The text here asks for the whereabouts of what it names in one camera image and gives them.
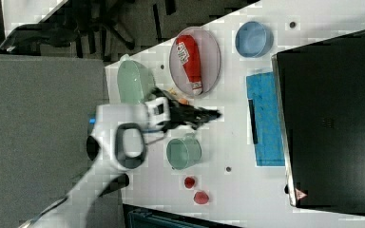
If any blue plastic cup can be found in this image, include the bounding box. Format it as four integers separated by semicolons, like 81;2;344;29
235;21;274;58

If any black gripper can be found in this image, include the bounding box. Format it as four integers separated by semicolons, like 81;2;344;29
167;100;221;130

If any red green toy strawberry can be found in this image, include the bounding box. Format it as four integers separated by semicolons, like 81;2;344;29
193;191;209;205

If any black cylinder holder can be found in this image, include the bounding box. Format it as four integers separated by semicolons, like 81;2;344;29
101;174;129;197

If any red plush ketchup bottle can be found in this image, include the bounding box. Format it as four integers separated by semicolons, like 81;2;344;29
176;35;202;95

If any green perforated colander basket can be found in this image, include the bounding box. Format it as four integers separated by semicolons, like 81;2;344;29
117;54;155;104

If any black oven door handle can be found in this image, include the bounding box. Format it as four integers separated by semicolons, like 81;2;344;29
248;100;258;144

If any yellow toy banana peel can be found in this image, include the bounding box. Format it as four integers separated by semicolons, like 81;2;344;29
167;87;179;97

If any black office chair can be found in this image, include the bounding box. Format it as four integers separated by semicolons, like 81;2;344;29
0;0;135;57

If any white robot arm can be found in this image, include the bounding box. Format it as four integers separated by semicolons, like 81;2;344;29
18;96;221;228

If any orange toy fruit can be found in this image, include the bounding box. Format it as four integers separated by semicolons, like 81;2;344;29
179;98;189;105

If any grey oval plate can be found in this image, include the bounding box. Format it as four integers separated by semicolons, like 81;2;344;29
169;27;221;97

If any green metal mug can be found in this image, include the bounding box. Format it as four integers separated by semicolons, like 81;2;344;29
166;133;202;170

